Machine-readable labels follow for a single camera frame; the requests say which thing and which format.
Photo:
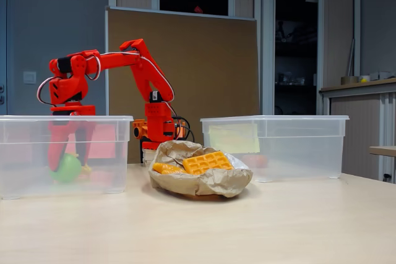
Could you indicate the yellow toy banana bunch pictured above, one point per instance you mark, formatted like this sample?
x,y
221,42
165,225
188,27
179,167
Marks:
x,y
86,169

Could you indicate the green toy apple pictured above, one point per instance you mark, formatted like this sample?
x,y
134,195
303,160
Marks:
x,y
69,169

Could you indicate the orange toy croissant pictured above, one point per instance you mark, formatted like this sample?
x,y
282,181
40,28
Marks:
x,y
167,168

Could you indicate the orange toy waffle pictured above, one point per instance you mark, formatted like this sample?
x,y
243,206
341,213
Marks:
x,y
207,162

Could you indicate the brown toy doughnut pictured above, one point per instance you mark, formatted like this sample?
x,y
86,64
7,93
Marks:
x,y
256,161

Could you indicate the red robot arm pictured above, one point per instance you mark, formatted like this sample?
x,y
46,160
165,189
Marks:
x,y
120,61

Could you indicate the pink paper label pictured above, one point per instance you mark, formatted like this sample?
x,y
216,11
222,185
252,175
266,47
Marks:
x,y
105,143

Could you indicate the clear plastic bin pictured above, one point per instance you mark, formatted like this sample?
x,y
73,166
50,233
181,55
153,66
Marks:
x,y
309,152
18,159

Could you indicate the yellow-green paper label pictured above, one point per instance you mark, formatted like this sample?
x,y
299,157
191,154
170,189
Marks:
x,y
235,137

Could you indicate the grey plastic storage bins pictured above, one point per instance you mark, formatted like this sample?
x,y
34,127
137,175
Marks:
x,y
382,75

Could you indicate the orange printed clamp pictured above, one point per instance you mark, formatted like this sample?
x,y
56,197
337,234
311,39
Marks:
x,y
139,129

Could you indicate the plywood base block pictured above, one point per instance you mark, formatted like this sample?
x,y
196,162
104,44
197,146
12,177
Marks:
x,y
148,155

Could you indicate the crumpled brown paper bag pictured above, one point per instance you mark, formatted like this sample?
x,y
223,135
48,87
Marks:
x,y
201,185

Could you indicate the brown cork board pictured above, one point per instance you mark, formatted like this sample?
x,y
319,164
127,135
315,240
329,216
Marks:
x,y
216,75

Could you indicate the grey cabinet with wooden top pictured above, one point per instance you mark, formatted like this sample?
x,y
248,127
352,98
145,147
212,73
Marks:
x,y
355,121

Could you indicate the brown tape roll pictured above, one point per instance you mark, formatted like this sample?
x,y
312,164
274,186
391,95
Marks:
x,y
349,80

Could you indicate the leaning grey metal rod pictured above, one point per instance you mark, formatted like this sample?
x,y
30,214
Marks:
x,y
350,57

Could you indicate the small yellow ball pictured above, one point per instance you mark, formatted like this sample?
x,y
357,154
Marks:
x,y
364,80

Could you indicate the wooden desk edge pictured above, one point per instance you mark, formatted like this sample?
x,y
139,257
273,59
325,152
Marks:
x,y
383,151

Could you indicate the white light switch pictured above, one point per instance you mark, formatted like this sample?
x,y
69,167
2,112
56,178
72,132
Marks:
x,y
29,77

